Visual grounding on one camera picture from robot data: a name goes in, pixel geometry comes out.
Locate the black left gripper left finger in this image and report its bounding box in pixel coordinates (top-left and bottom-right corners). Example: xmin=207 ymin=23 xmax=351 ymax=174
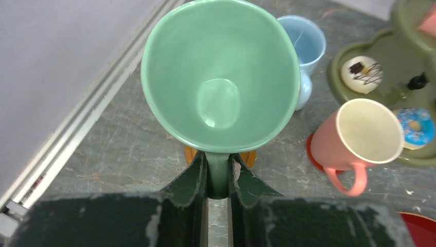
xmin=7 ymin=152 xmax=208 ymax=246

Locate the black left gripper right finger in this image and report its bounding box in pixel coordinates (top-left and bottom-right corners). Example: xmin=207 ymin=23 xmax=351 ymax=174
xmin=228 ymin=154 xmax=414 ymax=246

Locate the brown round coaster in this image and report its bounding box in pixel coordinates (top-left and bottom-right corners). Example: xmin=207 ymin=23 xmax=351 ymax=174
xmin=184 ymin=146 xmax=256 ymax=169

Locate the red round coaster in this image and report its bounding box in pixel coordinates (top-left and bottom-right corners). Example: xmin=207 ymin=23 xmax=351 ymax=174
xmin=306 ymin=131 xmax=349 ymax=174

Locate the pink mug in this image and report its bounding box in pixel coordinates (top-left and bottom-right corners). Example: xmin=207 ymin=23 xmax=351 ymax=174
xmin=315 ymin=98 xmax=405 ymax=197

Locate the mint green cup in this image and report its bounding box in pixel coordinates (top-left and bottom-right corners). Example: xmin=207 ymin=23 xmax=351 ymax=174
xmin=140 ymin=1 xmax=300 ymax=199

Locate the chocolate white tart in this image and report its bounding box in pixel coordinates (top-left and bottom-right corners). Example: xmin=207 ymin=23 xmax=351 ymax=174
xmin=340 ymin=56 xmax=384 ymax=94

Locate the blue frosted donut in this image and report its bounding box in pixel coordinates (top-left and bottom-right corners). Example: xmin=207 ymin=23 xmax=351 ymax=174
xmin=393 ymin=108 xmax=435 ymax=150

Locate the light blue mug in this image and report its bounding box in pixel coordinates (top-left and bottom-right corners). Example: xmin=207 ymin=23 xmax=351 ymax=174
xmin=278 ymin=15 xmax=326 ymax=111

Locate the round red tray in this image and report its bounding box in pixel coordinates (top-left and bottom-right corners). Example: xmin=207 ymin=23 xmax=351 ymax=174
xmin=398 ymin=211 xmax=436 ymax=247

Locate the green three-tier stand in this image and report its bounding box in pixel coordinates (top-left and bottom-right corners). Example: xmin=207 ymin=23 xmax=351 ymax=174
xmin=328 ymin=0 xmax=436 ymax=168

